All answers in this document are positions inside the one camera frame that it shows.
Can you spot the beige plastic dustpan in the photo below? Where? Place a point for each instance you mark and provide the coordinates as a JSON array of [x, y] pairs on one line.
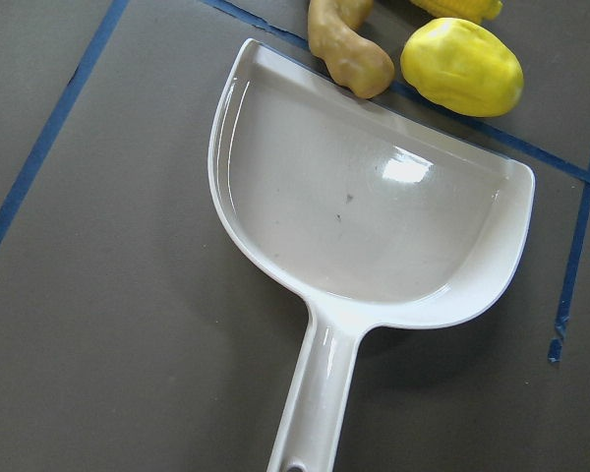
[[370, 218]]

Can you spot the tan toy ginger root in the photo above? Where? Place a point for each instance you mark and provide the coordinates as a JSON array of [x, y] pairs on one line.
[[353, 61]]

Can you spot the yellow toy lemon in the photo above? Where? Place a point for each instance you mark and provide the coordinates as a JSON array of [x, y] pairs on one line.
[[463, 67]]

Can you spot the yellow toy corn cob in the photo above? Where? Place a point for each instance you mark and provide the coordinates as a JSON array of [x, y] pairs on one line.
[[475, 11]]

